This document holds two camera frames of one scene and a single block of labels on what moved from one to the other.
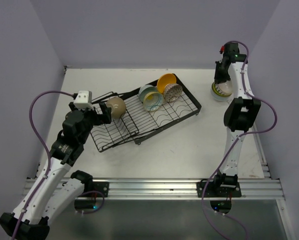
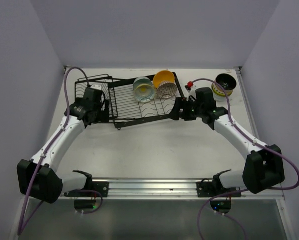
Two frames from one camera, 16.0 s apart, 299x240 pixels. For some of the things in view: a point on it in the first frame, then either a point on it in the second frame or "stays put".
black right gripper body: x=220 y=73 -> x=194 y=110
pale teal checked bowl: x=145 y=90 -> x=142 y=80
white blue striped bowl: x=224 y=89 stays put
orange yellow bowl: x=165 y=80 -> x=161 y=76
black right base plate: x=216 y=189 stays put
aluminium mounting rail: x=180 y=188 stays put
